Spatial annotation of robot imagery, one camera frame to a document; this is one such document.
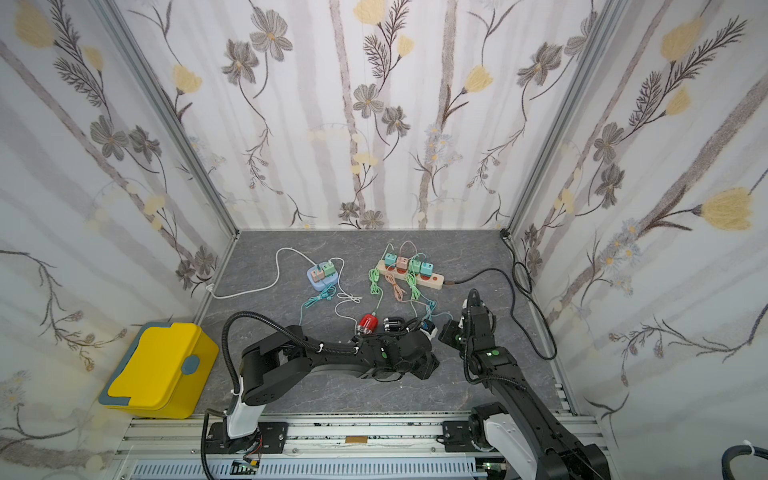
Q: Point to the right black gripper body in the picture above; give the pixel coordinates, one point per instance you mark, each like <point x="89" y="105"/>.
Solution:
<point x="474" y="315"/>

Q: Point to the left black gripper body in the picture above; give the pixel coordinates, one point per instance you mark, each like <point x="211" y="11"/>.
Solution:
<point x="423" y="369"/>

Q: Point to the black shaver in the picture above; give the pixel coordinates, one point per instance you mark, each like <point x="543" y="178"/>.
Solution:
<point x="394" y="324"/>

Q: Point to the red shaver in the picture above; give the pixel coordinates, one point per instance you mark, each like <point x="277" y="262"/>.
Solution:
<point x="368" y="324"/>

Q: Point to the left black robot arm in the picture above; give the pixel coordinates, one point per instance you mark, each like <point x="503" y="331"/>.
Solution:
<point x="272" y="366"/>

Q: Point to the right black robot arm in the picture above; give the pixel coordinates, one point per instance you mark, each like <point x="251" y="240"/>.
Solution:
<point x="534" y="443"/>

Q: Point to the blue round power cube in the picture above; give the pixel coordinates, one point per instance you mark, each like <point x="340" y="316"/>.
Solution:
<point x="322" y="276"/>

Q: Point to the yellow lidded box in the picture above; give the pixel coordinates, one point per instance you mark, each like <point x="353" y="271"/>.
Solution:
<point x="163" y="373"/>

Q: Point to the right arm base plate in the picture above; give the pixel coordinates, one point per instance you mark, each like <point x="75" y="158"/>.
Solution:
<point x="463" y="437"/>

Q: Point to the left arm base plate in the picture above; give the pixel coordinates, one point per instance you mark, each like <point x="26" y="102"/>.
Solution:
<point x="269" y="438"/>

